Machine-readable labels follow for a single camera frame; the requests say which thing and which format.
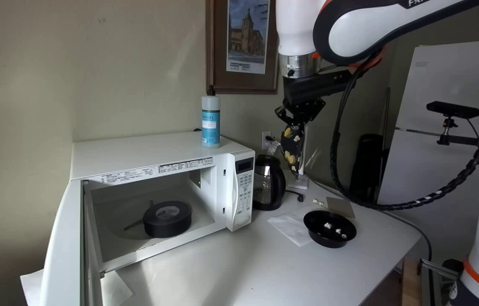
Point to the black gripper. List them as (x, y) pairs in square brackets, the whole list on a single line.
[(305, 104)]

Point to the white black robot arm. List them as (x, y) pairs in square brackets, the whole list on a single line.
[(364, 26)]

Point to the small grey flat packet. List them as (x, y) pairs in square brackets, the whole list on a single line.
[(342, 206)]

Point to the white microwave oven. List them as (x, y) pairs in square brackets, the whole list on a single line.
[(155, 155)]

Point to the white microwave door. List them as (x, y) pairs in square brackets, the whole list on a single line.
[(64, 248)]

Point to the black electric kettle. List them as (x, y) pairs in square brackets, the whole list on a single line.
[(269, 184)]

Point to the blue labelled plastic bottle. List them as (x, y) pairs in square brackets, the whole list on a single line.
[(211, 121)]

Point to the black cylindrical flask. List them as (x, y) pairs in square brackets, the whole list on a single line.
[(368, 167)]

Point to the wooden framed picture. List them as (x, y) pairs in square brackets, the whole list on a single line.
[(245, 34)]

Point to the small pale snack piece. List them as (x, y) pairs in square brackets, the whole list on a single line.
[(327, 226), (342, 231)]

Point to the black round bowl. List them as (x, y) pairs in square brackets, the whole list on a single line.
[(330, 238)]

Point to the white refrigerator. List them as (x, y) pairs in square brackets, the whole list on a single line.
[(449, 163)]

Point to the white wall outlet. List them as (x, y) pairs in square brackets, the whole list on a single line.
[(267, 139)]

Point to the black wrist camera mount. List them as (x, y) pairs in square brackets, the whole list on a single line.
[(325, 85)]

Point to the black camera on stand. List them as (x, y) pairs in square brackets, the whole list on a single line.
[(453, 109)]

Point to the aluminium frame post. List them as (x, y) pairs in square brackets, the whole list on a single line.
[(436, 281)]

